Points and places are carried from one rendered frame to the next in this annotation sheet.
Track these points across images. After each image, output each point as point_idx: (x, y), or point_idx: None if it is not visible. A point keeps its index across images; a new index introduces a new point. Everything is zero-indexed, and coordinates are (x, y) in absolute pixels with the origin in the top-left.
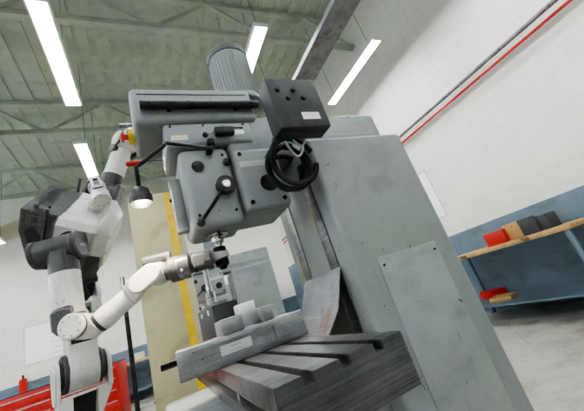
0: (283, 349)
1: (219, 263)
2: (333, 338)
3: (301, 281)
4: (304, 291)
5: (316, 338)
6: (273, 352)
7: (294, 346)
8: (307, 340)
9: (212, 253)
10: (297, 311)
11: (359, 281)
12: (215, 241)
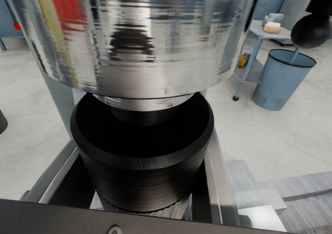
0: (309, 220)
1: (183, 212)
2: (329, 181)
3: (49, 77)
4: (76, 97)
5: (296, 184)
6: (294, 231)
7: (305, 208)
8: (287, 190)
9: (237, 219)
10: (246, 164)
11: (205, 94)
12: (238, 59)
